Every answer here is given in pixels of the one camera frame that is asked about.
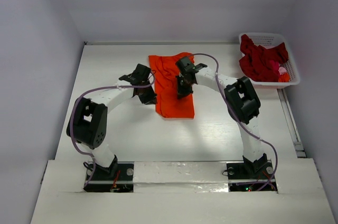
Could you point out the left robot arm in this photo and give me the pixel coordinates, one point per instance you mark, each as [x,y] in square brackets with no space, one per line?
[87,126]

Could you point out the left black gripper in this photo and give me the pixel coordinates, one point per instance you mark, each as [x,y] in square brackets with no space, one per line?
[150,99]

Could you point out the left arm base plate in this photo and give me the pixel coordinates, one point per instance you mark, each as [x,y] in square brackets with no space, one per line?
[120,181]

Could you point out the orange t shirt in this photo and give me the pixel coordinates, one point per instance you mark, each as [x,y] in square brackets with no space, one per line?
[168,105]

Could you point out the pink cloth in basket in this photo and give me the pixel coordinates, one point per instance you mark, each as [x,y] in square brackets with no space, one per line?
[277,68]

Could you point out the small orange cloth in basket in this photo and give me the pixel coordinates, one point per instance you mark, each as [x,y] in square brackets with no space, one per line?
[284,78]

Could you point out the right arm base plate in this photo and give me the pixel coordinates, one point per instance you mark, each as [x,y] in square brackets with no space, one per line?
[240,180]

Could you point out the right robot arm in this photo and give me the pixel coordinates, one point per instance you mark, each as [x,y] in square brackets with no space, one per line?
[240,98]

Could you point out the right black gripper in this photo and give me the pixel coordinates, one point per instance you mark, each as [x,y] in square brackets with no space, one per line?
[183,88]

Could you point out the dark red t shirt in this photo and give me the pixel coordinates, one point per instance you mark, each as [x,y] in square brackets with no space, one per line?
[255,62]

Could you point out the white plastic basket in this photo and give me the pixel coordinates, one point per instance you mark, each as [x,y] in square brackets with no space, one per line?
[270,40]

